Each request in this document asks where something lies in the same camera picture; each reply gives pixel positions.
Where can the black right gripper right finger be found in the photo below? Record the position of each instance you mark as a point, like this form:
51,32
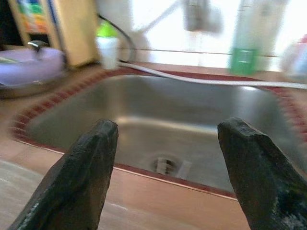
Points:
263,182

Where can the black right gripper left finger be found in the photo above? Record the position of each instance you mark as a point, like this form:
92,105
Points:
79,182

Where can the stainless steel sink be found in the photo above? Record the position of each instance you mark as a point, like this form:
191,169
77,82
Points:
168,115

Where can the purple plastic bowl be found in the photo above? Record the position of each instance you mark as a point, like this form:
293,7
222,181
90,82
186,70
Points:
31,67

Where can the clear plastic container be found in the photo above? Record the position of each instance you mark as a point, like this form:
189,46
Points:
296,57

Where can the small white bottle green cap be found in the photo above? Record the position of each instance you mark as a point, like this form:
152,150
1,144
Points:
108,52

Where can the green soap bottle blue cap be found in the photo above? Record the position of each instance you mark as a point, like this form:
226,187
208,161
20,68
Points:
249,43

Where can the steel spoon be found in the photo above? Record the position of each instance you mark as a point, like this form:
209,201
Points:
36,45

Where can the water ionizer colourful panel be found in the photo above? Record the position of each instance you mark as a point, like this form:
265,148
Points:
72,31

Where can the metal wall faucet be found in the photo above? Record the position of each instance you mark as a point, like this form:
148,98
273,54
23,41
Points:
201,16

